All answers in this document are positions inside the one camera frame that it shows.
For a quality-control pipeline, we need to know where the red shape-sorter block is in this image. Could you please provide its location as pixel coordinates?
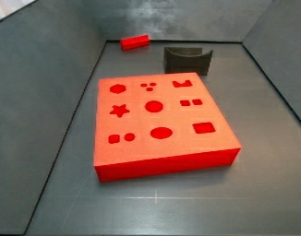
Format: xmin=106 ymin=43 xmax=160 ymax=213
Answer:
xmin=94 ymin=73 xmax=241 ymax=182

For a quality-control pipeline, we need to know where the red star-profile bar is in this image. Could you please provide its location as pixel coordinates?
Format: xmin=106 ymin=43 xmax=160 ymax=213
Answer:
xmin=119 ymin=34 xmax=151 ymax=50

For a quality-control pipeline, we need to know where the black curved fixture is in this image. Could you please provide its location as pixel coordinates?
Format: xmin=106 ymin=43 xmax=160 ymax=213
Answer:
xmin=164 ymin=47 xmax=214 ymax=76

